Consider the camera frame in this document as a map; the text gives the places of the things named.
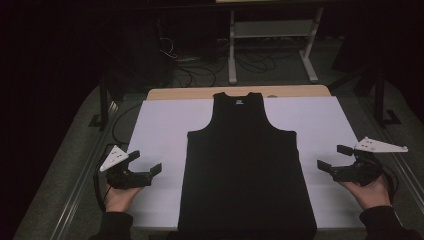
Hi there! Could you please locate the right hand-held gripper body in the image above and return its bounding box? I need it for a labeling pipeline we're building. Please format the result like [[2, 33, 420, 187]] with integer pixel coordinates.
[[332, 136, 409, 187]]

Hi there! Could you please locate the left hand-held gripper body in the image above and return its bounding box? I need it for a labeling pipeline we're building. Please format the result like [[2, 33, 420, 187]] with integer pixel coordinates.
[[99, 144, 154, 191]]

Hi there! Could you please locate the black tank top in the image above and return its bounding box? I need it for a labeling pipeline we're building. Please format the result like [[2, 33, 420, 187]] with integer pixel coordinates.
[[177, 91, 318, 240]]

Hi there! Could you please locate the person's left hand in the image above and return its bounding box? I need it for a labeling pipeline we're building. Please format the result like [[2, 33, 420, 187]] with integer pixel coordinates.
[[104, 184, 144, 214]]

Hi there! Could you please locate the person's right hand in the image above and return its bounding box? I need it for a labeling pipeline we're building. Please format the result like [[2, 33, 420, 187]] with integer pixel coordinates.
[[339, 174, 392, 210]]

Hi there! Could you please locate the white table mat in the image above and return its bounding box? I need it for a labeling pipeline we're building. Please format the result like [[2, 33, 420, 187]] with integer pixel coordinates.
[[123, 95, 367, 231]]

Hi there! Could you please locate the black metal stand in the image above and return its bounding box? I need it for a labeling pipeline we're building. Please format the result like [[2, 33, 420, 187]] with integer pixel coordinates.
[[88, 71, 128, 132], [353, 63, 403, 129]]

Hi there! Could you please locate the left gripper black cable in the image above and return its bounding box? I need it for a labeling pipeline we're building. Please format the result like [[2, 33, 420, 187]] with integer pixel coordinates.
[[93, 162, 113, 213]]

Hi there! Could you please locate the long black floor cable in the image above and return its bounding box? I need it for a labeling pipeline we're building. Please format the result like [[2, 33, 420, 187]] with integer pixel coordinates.
[[111, 103, 143, 146]]

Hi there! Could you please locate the metal floor rail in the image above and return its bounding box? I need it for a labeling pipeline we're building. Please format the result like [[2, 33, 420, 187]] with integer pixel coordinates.
[[359, 96, 424, 214], [49, 99, 121, 240]]

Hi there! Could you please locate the black floor cable tangle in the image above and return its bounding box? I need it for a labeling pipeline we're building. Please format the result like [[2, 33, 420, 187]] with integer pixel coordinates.
[[234, 51, 278, 74], [173, 56, 228, 88]]

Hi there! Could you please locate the thin white cable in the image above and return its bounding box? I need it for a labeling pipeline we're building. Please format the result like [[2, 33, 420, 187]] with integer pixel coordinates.
[[158, 36, 179, 60]]

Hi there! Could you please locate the white metal frame stand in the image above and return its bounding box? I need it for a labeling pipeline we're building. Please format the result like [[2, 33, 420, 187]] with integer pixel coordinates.
[[215, 0, 326, 85]]

